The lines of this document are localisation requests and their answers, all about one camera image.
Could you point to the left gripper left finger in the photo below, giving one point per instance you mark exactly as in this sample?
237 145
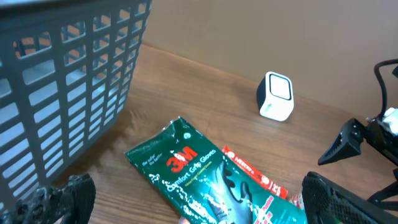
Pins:
72 202

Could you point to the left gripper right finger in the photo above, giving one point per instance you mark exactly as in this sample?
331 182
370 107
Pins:
327 202

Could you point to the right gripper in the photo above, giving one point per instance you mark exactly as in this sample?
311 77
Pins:
351 135

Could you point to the red Nescafe stick sachet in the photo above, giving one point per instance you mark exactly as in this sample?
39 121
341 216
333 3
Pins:
256 175

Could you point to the green gloves package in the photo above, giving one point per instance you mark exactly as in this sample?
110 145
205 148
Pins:
202 183

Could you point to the grey plastic mesh basket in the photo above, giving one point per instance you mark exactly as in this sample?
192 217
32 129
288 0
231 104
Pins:
66 70

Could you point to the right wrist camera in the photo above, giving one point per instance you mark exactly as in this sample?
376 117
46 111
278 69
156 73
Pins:
390 120

